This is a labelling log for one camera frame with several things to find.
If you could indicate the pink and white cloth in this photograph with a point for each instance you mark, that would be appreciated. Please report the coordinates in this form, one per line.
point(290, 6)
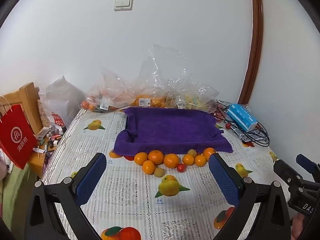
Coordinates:
point(4, 162)

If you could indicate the clear bag of cherry tomatoes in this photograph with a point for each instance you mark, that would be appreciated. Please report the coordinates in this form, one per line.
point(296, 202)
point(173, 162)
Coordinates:
point(219, 117)

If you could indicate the large clear bag of oranges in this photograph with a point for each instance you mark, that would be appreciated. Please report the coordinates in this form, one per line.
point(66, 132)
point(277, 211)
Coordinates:
point(160, 80)

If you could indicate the brown wooden door frame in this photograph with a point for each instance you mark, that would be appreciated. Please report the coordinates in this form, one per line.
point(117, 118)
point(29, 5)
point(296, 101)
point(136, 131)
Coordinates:
point(257, 30)

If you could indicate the green cloth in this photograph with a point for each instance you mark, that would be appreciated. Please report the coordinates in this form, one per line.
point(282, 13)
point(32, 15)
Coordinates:
point(12, 200)

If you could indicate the large mandarin orange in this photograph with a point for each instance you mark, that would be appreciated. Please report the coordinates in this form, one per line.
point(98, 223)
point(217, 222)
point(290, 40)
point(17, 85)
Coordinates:
point(155, 156)
point(171, 160)

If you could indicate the red cherry tomato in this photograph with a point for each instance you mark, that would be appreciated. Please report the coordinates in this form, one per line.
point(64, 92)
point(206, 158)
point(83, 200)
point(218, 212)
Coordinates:
point(228, 126)
point(181, 167)

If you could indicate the blue tissue pack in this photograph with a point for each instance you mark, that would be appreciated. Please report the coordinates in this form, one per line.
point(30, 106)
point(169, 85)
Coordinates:
point(241, 117)

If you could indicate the white plastic bag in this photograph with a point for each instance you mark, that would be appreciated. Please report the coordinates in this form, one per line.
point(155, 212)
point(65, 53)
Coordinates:
point(60, 97)

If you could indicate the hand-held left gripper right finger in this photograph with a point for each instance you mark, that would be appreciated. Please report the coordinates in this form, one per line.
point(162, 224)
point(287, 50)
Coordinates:
point(225, 180)

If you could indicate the brown patterned gift bag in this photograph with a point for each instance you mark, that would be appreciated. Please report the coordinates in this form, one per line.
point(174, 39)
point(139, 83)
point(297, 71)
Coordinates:
point(43, 115)

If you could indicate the red paper bag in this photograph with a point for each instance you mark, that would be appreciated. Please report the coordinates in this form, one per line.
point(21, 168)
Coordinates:
point(16, 135)

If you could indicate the clutter of small bottles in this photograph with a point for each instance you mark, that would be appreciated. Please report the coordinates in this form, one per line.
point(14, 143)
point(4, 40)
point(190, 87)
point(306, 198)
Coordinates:
point(50, 136)

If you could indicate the purple towel covered tray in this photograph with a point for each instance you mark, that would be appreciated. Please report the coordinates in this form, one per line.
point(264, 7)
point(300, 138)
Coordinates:
point(172, 130)

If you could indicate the clear bag of yellow fruit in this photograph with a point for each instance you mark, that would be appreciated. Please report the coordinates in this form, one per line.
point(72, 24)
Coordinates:
point(197, 95)

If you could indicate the white light switch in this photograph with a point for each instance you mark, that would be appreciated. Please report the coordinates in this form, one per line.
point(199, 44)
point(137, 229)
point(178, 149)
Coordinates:
point(123, 3)

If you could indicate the fruit print tablecloth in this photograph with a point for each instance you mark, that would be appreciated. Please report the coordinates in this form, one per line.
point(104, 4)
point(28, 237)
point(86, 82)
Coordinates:
point(125, 192)

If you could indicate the person's right hand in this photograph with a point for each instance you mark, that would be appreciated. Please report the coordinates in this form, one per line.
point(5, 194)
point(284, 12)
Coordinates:
point(298, 227)

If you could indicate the clear bag of tangerines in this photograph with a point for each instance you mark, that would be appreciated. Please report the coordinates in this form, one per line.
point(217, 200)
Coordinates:
point(107, 92)

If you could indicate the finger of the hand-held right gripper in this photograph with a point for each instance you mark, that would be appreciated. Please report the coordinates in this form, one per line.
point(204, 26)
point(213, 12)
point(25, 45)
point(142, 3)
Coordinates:
point(285, 173)
point(307, 164)

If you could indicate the wooden side table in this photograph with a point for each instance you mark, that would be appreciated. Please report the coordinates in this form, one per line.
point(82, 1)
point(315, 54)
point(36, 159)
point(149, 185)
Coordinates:
point(37, 166)

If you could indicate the red and white packet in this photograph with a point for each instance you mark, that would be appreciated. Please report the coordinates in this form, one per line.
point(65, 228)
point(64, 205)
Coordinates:
point(57, 122)

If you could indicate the small mandarin orange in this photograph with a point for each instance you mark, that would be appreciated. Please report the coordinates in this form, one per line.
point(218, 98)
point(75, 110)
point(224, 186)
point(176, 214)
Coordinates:
point(140, 158)
point(207, 152)
point(188, 159)
point(200, 160)
point(148, 167)

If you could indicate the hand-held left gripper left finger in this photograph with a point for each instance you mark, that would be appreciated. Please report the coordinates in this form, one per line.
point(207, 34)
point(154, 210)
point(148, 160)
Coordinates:
point(91, 177)

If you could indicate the yellow-brown kiwi fruit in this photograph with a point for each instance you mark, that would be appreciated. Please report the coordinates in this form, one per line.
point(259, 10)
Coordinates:
point(159, 172)
point(192, 152)

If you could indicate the wooden furniture frame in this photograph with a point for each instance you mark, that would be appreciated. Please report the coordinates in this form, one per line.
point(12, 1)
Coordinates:
point(27, 100)

